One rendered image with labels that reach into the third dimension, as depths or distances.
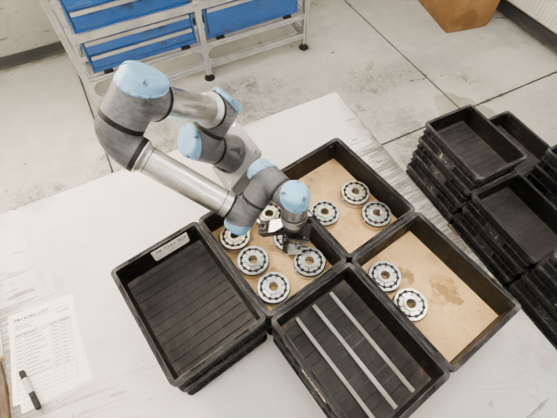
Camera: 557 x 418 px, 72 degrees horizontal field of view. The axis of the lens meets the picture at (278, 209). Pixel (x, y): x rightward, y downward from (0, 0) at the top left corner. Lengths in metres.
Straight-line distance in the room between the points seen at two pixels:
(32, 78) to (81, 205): 2.10
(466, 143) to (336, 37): 1.76
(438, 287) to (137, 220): 1.12
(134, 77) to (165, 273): 0.64
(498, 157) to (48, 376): 2.12
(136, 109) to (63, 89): 2.52
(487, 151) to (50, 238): 2.03
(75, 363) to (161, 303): 0.34
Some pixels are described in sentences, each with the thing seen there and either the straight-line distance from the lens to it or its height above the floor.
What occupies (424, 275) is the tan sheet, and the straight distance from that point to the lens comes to 1.35.
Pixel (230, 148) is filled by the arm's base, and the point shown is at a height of 0.92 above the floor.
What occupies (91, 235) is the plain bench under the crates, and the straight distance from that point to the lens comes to 1.64.
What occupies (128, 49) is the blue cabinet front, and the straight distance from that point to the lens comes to 2.89.
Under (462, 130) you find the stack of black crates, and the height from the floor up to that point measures 0.49.
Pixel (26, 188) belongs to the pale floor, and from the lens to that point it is 2.93.
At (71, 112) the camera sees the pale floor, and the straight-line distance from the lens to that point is 3.26.
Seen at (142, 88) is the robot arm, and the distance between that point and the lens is 0.96.
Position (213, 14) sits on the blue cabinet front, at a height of 0.49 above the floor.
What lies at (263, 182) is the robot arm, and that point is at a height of 1.18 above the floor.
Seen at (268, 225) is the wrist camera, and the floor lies 0.99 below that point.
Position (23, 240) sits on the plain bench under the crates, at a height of 0.70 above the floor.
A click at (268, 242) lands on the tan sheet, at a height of 0.83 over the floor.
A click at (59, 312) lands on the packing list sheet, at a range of 1.55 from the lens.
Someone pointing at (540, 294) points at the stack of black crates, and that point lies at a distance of 2.06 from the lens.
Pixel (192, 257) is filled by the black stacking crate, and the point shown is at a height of 0.83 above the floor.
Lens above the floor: 2.00
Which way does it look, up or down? 58 degrees down
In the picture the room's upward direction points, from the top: 1 degrees counter-clockwise
